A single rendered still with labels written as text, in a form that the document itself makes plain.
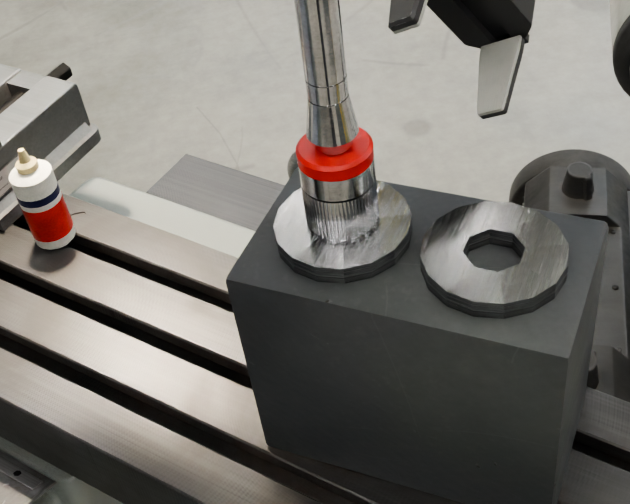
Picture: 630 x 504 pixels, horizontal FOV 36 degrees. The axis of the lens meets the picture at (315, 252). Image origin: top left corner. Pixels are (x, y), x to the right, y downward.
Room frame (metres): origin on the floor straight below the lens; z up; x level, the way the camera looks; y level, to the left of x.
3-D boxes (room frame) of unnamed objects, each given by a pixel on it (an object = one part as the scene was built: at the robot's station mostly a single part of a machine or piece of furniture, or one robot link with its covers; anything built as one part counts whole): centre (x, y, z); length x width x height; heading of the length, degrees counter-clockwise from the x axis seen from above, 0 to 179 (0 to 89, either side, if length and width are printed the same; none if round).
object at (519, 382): (0.44, -0.06, 1.04); 0.22 x 0.12 x 0.20; 61
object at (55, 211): (0.72, 0.25, 1.00); 0.04 x 0.04 x 0.11
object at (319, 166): (0.46, -0.02, 1.20); 0.05 x 0.05 x 0.01
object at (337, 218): (0.46, -0.02, 1.17); 0.05 x 0.05 x 0.05
